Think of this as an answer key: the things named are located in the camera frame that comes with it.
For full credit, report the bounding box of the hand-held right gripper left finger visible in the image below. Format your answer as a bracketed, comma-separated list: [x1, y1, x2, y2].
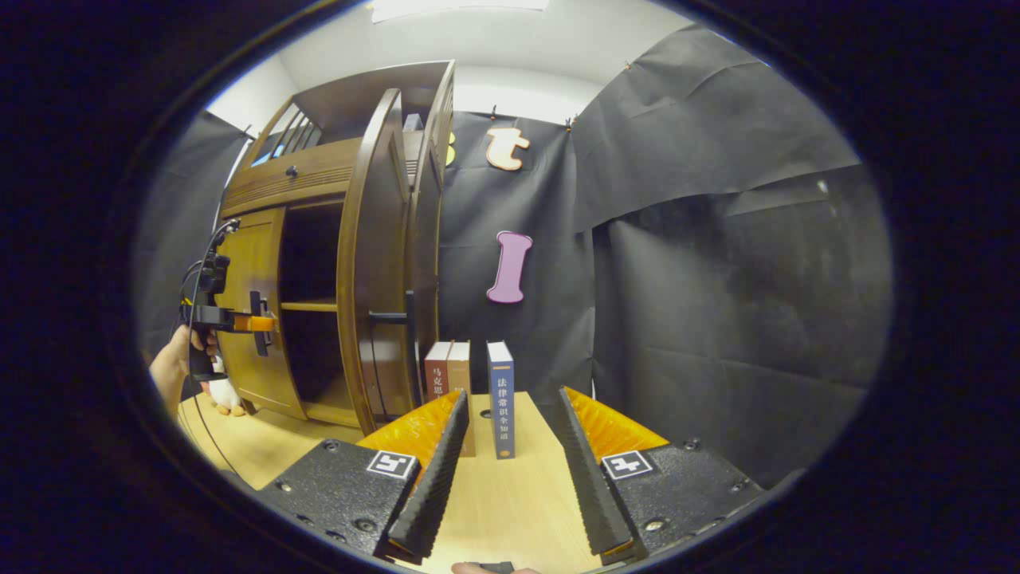
[255, 389, 471, 559]

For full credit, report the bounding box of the wooden double-door shoe cabinet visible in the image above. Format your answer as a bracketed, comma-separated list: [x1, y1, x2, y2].
[217, 60, 457, 438]

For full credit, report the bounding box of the blue book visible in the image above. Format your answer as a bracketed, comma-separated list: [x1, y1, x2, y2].
[487, 341, 516, 460]

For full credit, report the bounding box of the wooden cabinet door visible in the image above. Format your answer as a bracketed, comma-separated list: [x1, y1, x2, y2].
[336, 88, 423, 437]
[217, 207, 308, 421]

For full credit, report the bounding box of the red-brown book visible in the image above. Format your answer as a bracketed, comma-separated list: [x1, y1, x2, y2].
[424, 341, 452, 402]

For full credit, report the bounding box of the penguin plush toy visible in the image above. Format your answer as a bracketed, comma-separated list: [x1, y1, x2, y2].
[199, 376, 248, 418]

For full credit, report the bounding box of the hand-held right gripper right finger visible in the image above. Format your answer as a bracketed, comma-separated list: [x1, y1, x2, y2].
[558, 386, 767, 565]

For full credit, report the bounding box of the tan book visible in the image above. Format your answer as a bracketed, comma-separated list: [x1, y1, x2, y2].
[446, 341, 477, 458]

